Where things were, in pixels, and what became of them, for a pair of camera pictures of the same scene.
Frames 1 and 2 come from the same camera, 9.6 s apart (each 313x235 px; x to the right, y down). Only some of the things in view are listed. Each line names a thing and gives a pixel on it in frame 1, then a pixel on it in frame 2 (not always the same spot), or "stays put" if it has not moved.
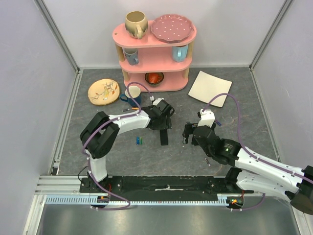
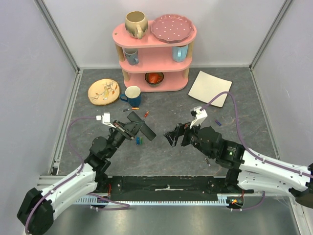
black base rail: [160, 188] stays put
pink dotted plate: [171, 28] stays put
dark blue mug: [135, 91] stays put
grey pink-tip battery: [207, 161] stays put
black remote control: [164, 137] to [132, 116]
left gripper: [167, 124] to [122, 128]
